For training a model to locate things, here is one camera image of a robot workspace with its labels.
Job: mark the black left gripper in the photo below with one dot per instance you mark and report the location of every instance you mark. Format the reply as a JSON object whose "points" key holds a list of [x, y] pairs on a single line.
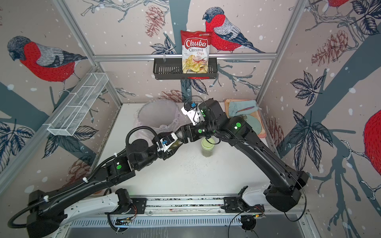
{"points": [[166, 154]]}

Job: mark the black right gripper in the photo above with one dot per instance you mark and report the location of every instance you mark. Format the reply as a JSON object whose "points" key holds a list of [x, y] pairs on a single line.
{"points": [[188, 129]]}

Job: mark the short clear mung bean jar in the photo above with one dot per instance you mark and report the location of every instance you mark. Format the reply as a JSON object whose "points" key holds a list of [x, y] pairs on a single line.
{"points": [[176, 144]]}

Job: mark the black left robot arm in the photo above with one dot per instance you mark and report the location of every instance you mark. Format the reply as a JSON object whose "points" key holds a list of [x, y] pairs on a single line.
{"points": [[48, 211]]}

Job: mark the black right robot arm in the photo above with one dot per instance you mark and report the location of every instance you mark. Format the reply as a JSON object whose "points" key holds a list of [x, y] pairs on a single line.
{"points": [[208, 119]]}

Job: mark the green lid mung bean jar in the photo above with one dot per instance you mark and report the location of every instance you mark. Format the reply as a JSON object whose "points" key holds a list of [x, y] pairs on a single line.
{"points": [[207, 147]]}

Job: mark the white mesh trash bin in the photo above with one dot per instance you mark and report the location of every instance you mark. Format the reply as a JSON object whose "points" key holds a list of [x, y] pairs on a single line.
{"points": [[157, 114]]}

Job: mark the clear plastic bin liner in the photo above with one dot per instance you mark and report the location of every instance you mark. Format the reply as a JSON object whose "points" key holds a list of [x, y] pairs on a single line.
{"points": [[143, 125]]}

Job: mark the teal folded cloth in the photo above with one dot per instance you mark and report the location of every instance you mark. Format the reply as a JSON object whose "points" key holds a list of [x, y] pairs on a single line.
{"points": [[246, 107]]}

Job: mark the teal oval plate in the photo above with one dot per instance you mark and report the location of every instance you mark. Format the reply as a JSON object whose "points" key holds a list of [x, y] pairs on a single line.
{"points": [[255, 124]]}

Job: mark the pink serving tray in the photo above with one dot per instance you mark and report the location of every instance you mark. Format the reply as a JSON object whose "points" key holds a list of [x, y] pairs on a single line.
{"points": [[255, 114]]}

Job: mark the Chuba cassava chips bag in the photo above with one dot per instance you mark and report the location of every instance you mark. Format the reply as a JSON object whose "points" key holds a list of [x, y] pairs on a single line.
{"points": [[195, 51]]}

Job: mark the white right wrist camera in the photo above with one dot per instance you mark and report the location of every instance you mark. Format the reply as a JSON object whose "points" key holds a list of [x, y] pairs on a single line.
{"points": [[190, 110]]}

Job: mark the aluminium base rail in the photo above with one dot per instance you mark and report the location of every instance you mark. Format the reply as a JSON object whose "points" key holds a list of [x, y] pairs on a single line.
{"points": [[184, 205]]}

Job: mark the dark grey wall shelf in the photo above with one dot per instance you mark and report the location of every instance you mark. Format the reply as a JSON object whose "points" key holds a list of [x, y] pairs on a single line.
{"points": [[171, 69]]}

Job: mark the white wire mesh shelf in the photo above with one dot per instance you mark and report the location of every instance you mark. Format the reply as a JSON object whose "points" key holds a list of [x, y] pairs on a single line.
{"points": [[80, 102]]}

